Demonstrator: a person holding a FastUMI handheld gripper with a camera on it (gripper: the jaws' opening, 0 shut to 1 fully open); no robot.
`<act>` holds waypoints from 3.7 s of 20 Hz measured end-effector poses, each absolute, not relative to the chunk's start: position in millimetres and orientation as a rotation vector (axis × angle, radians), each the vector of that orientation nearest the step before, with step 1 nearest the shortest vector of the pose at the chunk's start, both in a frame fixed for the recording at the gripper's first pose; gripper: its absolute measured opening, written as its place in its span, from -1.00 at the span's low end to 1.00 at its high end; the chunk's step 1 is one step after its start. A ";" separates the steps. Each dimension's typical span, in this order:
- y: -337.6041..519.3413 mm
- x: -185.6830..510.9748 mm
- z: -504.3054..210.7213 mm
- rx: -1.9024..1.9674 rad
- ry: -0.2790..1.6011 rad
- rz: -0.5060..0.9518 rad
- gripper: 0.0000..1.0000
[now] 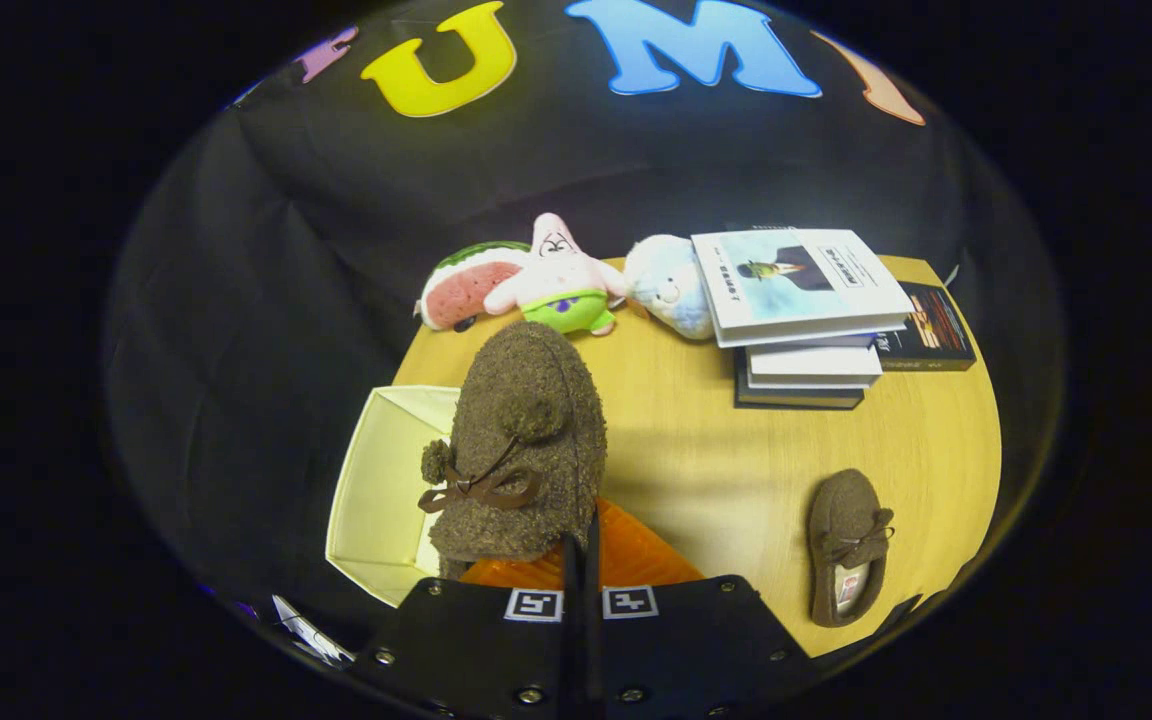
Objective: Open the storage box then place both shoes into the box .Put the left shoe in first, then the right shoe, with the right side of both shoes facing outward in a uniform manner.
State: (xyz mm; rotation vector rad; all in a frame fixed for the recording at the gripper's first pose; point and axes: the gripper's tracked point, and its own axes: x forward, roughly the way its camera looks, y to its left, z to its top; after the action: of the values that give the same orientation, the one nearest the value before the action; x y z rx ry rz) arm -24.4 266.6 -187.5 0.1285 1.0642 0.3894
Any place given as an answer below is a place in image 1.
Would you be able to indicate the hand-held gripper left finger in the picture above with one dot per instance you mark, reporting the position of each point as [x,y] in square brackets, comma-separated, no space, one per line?
[476,650]

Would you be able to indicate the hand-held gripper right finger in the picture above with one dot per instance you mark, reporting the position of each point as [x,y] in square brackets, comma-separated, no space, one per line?
[591,650]

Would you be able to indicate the grey fabric storage box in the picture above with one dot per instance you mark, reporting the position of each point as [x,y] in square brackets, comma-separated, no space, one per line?
[376,480]

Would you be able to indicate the brown fuzzy shoe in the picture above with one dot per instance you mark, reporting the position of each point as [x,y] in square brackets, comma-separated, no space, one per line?
[841,510]
[526,400]

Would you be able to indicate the dark grey cover book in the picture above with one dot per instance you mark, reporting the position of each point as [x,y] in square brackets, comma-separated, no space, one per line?
[796,397]

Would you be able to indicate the watermelon slice plush toy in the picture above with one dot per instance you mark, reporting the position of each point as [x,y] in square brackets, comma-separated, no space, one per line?
[466,290]

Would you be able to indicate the thick white paged book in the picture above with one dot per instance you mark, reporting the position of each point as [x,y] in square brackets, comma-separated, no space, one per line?
[816,365]

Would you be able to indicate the white and blue bear plush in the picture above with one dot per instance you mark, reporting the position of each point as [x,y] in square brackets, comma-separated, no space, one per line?
[671,285]

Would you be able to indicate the pink starfish plush toy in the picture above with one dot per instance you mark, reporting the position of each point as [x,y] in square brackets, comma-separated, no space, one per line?
[561,275]

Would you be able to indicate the thin grey book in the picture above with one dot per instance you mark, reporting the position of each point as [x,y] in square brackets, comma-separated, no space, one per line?
[826,341]

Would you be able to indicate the white book with portrait cover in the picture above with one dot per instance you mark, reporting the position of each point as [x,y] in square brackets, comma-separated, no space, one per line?
[796,285]

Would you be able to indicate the black book with gold print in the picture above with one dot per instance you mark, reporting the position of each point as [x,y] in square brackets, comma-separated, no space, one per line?
[931,335]

